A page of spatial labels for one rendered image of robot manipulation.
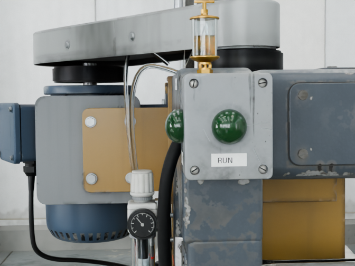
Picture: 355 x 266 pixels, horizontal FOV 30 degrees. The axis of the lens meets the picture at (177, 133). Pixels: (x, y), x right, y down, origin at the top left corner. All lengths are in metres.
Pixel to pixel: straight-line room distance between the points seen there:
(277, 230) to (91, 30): 0.38
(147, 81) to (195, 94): 5.22
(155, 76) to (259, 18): 5.05
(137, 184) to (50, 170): 0.22
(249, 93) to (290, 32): 5.37
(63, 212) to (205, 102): 0.54
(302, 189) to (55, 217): 0.40
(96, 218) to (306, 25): 5.04
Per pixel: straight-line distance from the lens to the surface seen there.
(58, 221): 1.06
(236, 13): 0.73
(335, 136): 0.63
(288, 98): 0.62
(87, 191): 0.99
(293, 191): 0.87
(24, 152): 1.02
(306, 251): 0.94
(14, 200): 5.95
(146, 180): 0.82
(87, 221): 1.04
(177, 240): 0.82
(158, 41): 0.82
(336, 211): 0.94
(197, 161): 0.56
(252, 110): 0.56
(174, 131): 0.56
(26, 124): 1.02
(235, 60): 0.72
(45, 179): 1.01
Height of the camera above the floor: 1.31
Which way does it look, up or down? 3 degrees down
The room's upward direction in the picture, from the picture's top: 1 degrees counter-clockwise
